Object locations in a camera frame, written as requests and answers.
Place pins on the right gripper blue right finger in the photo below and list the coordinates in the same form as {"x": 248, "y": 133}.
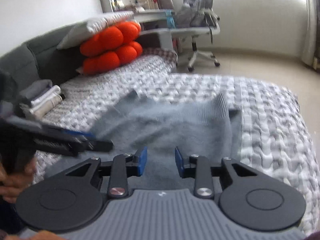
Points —
{"x": 183, "y": 164}

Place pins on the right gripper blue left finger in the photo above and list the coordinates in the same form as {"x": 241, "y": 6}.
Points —
{"x": 140, "y": 159}

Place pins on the grey knitted cat sweater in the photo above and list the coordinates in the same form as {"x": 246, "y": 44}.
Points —
{"x": 210, "y": 128}

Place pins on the stack of folded clothes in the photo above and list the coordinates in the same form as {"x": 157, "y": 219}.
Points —
{"x": 38, "y": 99}

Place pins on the person's left hand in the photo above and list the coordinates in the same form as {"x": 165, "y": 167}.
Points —
{"x": 15, "y": 183}

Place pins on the grey sofa headboard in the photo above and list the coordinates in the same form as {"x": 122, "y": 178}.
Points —
{"x": 39, "y": 59}

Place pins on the grey white quilted bedspread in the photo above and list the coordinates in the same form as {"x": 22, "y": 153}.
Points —
{"x": 274, "y": 137}

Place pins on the grey checkered blanket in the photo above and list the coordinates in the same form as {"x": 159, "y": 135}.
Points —
{"x": 169, "y": 55}

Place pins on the orange pumpkin cushion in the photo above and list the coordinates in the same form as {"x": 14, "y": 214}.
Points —
{"x": 112, "y": 48}

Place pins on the white pillow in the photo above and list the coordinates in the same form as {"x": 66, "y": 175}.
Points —
{"x": 87, "y": 29}

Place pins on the white desk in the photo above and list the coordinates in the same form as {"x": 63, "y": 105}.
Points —
{"x": 153, "y": 15}

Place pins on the grey backpack on chair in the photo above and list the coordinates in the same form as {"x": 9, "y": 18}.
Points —
{"x": 191, "y": 15}

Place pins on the white office chair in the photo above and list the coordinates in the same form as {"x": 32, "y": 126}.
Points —
{"x": 194, "y": 33}

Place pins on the right beige curtain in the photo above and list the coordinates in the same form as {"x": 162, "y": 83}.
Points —
{"x": 310, "y": 52}

